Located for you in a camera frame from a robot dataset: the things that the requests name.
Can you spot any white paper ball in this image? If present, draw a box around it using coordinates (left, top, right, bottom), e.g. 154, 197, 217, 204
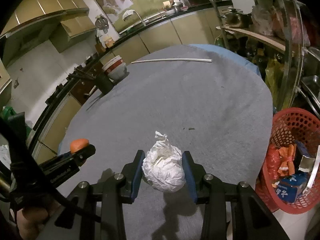
142, 131, 185, 193

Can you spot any metal storage rack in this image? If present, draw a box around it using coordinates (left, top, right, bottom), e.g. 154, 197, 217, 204
210, 0, 308, 111

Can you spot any red plastic mesh basket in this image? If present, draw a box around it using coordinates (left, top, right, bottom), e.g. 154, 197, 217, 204
255, 107, 319, 215

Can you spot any blue foil carton box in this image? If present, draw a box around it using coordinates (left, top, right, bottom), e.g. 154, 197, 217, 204
272, 172, 309, 203

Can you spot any grey table cloth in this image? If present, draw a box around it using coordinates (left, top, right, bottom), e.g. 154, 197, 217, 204
58, 44, 273, 240

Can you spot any kitchen faucet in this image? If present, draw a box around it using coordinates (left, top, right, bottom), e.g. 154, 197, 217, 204
122, 9, 148, 27

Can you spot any black cylindrical container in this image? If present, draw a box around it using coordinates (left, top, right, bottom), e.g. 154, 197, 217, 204
94, 72, 114, 95

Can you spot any white thin rod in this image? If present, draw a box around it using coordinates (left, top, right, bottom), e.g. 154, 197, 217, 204
131, 58, 212, 64

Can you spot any person's left hand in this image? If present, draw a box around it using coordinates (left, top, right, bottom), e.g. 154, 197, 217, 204
17, 200, 60, 239

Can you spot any orange snack wrapper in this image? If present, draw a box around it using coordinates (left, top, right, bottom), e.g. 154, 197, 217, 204
266, 144, 296, 181

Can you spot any red white bowl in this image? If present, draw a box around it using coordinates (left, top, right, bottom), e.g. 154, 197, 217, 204
102, 55, 127, 81

